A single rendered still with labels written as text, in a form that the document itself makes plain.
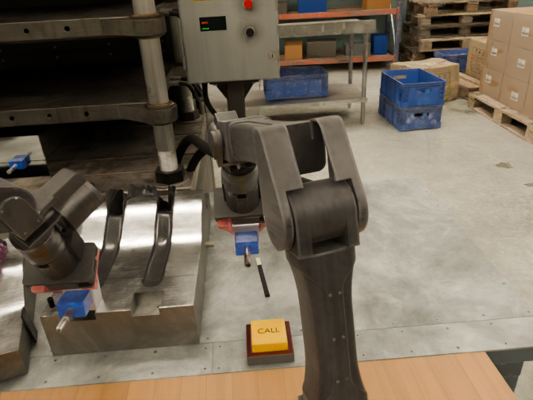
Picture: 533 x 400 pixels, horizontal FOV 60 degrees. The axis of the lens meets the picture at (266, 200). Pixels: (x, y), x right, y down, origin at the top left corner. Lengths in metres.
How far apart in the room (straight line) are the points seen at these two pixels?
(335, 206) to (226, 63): 1.12
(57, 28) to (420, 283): 1.19
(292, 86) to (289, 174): 4.03
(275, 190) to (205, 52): 1.12
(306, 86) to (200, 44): 3.03
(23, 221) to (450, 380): 0.67
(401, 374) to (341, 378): 0.31
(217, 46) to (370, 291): 0.90
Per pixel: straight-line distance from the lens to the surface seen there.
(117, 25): 1.44
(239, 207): 0.78
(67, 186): 0.69
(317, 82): 4.50
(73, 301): 0.82
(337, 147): 0.47
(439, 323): 0.93
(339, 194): 0.46
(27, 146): 1.66
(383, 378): 0.82
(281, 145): 0.45
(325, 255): 0.46
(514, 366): 1.05
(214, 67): 1.53
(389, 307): 0.95
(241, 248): 0.86
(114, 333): 0.88
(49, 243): 0.69
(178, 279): 0.88
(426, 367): 0.85
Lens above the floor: 1.40
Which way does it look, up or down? 27 degrees down
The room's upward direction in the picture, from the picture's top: 3 degrees counter-clockwise
